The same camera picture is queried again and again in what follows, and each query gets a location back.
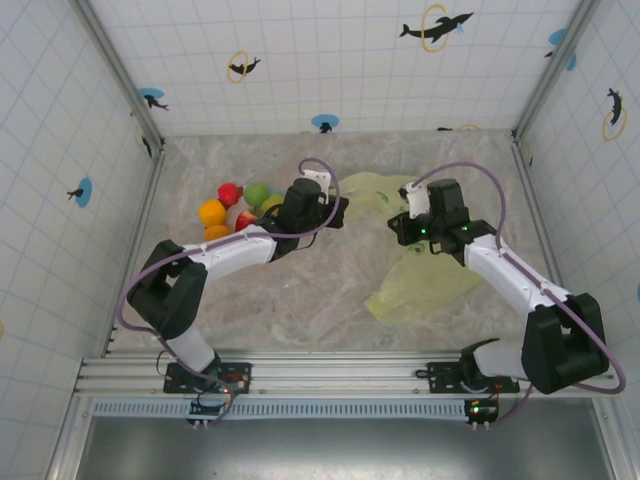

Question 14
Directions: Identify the green guava fruit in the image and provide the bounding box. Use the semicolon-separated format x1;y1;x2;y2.
243;182;271;209

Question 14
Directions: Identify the round red fruit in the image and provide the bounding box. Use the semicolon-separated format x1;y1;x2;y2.
217;182;244;207

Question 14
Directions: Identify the yellow translucent plastic bag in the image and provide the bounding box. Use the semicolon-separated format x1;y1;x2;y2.
339;171;484;326

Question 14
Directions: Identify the yellow-green fruit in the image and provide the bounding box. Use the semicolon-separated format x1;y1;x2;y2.
260;194;287;217

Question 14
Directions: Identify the dolphin blue circle sticker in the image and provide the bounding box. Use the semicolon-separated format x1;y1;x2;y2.
310;113;340;135
138;87;171;112
66;177;94;207
544;27;579;71

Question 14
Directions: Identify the green circuit board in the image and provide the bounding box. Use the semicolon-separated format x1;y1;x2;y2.
215;370;253;396

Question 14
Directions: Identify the black controller box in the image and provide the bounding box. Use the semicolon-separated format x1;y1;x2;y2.
463;398;500;430
187;399;224;427

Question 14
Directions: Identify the grey metal panel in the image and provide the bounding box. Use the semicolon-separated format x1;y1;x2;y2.
82;417;614;480

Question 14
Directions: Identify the aluminium side rail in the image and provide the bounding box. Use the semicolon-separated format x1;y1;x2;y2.
102;148;167;357
511;134;567;292

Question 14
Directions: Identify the large dolphin yellow ring sticker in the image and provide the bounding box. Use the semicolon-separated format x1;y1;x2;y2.
398;3;475;54

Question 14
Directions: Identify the aluminium frame post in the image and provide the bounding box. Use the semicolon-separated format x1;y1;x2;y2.
511;0;602;142
74;0;167;152

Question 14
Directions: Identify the aluminium mounting rail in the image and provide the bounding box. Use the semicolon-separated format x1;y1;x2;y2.
74;349;621;399

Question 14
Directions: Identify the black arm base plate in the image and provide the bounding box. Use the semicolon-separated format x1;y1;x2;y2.
163;361;254;396
427;359;521;395

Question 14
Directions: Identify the white slotted cable duct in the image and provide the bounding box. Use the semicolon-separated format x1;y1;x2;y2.
92;399;474;419

